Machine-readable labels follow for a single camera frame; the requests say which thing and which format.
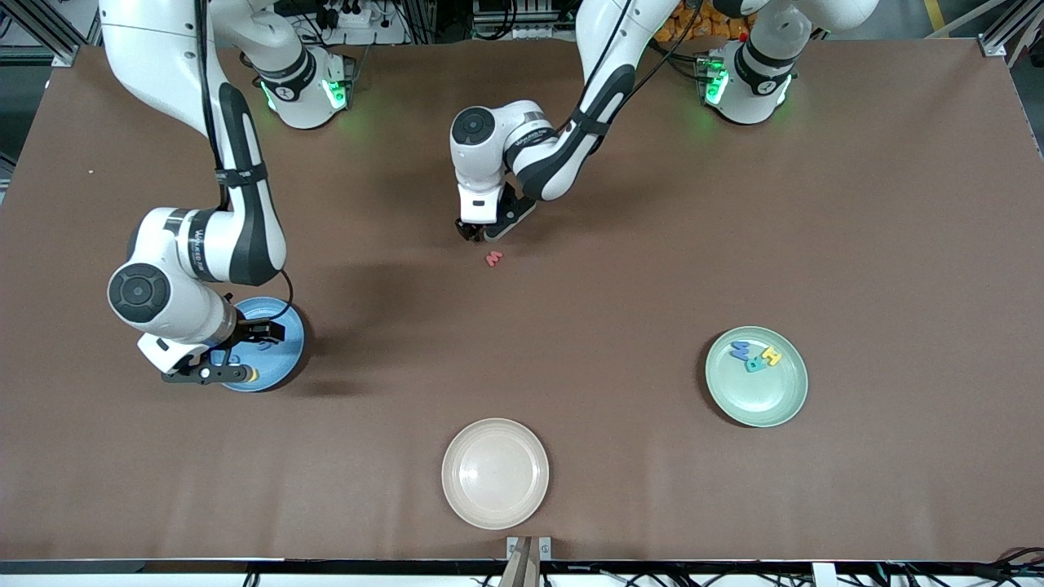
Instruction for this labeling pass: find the blue plate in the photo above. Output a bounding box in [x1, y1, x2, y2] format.
[219, 297, 306, 393]

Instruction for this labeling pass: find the metal equipment rack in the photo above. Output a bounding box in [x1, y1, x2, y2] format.
[471, 0, 582, 42]

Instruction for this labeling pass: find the white power strip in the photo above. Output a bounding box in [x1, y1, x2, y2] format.
[314, 0, 410, 46]

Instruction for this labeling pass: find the beige plate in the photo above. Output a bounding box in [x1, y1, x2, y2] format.
[441, 418, 550, 531]

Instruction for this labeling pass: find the orange packaged goods pile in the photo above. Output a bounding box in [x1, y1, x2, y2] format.
[665, 0, 753, 43]

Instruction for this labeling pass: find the green plate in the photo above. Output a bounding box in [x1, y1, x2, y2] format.
[706, 326, 809, 428]

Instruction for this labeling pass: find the black camera cable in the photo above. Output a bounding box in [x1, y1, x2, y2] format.
[219, 267, 295, 351]

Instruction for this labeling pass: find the black floor cables bundle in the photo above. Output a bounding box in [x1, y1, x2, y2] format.
[469, 559, 1044, 587]

